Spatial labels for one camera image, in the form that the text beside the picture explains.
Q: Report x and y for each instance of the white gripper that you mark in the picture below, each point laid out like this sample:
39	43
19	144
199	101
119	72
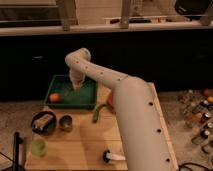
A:
77	78

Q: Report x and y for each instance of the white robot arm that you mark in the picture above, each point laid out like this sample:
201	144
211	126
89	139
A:
144	142

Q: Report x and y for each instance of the green plastic tray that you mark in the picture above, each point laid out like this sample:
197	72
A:
84	98

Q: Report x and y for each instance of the orange fruit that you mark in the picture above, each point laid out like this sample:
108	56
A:
54	97

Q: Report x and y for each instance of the red bowl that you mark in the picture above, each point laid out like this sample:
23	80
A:
110	100

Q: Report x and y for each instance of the green chili pepper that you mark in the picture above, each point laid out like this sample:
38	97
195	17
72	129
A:
97	112

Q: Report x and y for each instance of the small metal cup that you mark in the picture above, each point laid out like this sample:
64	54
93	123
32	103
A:
65	123

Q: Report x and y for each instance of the black bowl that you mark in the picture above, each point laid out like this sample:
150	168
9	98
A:
49	128

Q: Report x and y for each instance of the wrapped snack bar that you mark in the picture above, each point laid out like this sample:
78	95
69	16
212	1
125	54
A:
42	122

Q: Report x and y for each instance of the wooden table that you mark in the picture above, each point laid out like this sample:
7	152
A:
81	149

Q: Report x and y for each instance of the green plastic cup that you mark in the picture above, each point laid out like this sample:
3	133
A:
38	147

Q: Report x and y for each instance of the white dish brush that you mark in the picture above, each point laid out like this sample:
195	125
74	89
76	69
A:
109	157

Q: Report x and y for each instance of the black stand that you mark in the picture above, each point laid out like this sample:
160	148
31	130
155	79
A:
16	166

